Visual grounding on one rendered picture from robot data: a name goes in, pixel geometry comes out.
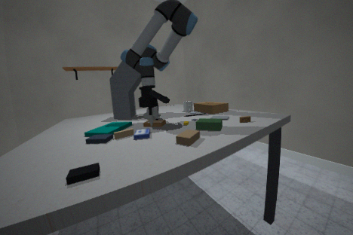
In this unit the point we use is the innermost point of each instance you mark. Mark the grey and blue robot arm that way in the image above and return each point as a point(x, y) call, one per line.
point(138, 57)

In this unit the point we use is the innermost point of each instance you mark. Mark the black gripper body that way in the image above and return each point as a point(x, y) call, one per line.
point(146, 97)

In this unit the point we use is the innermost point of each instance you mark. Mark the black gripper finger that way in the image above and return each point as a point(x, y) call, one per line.
point(149, 113)
point(155, 113)

